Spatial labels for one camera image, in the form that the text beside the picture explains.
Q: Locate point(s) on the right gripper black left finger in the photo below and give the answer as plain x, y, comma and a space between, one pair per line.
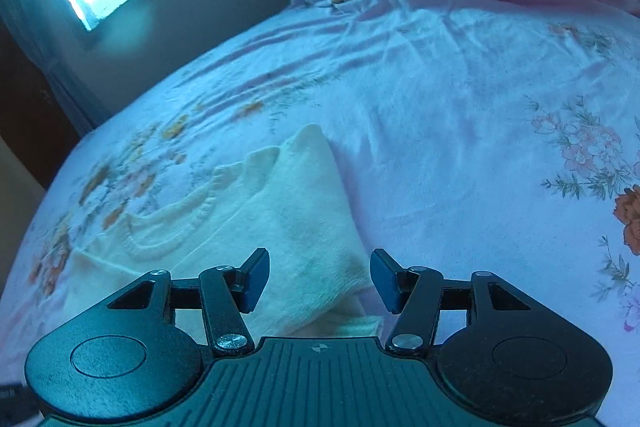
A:
223, 294

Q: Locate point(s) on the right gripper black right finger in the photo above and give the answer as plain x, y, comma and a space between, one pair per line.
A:
416, 295

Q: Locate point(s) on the cream knitted sweater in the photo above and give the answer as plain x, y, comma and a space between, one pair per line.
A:
288, 199

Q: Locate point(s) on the pink floral bed sheet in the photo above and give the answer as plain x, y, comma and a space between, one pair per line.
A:
470, 134

